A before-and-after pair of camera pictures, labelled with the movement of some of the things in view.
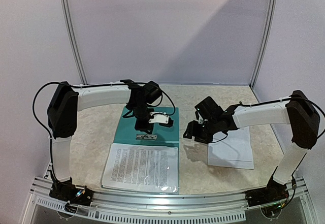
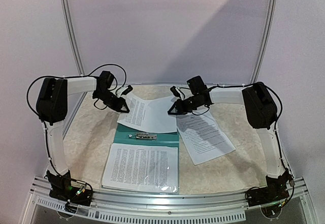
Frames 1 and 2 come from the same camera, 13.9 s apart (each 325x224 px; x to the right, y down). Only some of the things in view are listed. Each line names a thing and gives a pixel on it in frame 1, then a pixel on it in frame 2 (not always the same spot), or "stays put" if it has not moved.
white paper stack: (232, 149) to (203, 138)
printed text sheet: (153, 168) stays put
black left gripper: (145, 128) to (122, 101)
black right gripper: (199, 129) to (181, 106)
